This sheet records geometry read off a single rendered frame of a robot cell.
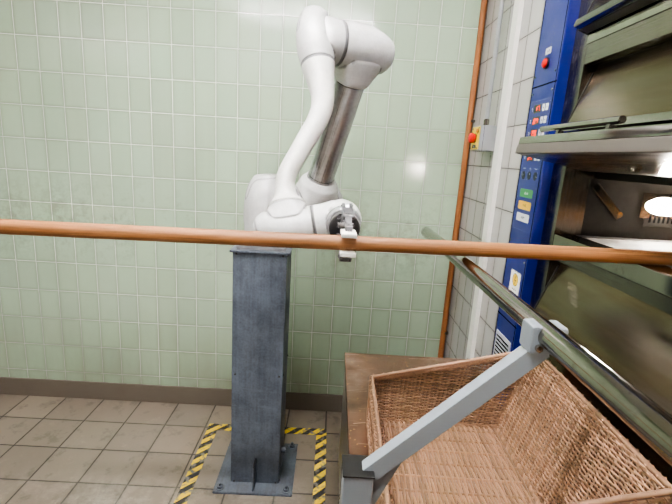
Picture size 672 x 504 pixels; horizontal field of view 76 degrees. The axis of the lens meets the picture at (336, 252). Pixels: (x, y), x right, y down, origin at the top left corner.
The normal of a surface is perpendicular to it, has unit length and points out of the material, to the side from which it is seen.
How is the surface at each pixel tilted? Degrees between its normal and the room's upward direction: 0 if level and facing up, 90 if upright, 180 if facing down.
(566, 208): 90
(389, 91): 90
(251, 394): 90
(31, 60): 90
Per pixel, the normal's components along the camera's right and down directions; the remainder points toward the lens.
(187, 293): 0.00, 0.22
